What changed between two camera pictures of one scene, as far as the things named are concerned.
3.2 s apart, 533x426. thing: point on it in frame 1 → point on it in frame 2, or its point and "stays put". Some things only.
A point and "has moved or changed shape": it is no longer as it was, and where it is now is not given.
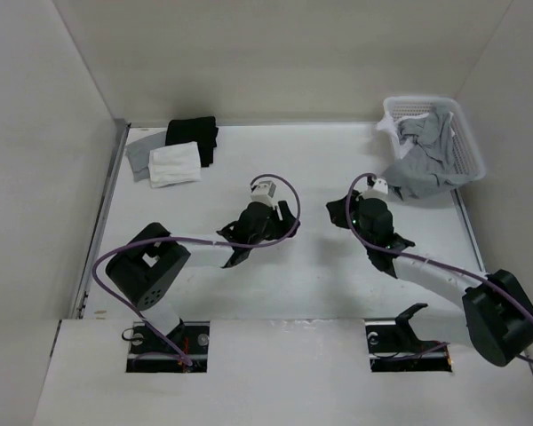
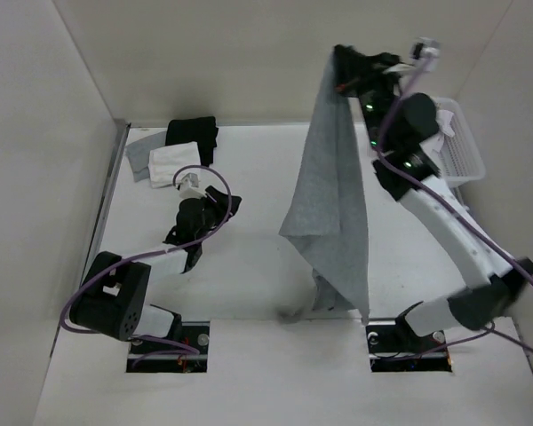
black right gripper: (338, 211) → (354, 70)
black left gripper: (283, 226) → (215, 201)
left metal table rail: (121, 131) stays put
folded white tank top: (174, 164) stays put
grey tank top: (425, 163) has moved or changed shape
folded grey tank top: (139, 153) stays put
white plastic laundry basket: (468, 153) stays put
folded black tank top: (203, 130) stays put
